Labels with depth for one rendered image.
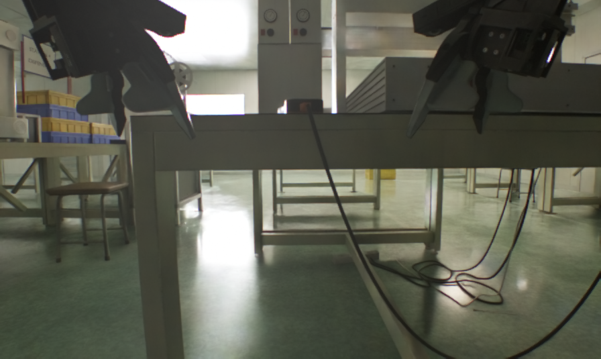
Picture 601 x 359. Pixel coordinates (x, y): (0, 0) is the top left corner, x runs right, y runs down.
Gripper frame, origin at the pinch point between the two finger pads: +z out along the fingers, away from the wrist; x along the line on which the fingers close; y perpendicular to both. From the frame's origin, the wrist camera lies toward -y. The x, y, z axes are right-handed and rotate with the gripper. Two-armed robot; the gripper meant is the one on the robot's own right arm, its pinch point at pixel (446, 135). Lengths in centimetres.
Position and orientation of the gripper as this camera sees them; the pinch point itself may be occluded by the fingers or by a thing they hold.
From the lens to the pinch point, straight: 42.0
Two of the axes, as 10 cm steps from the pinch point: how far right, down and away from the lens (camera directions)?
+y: 5.0, 4.7, -7.3
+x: 8.5, -1.0, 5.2
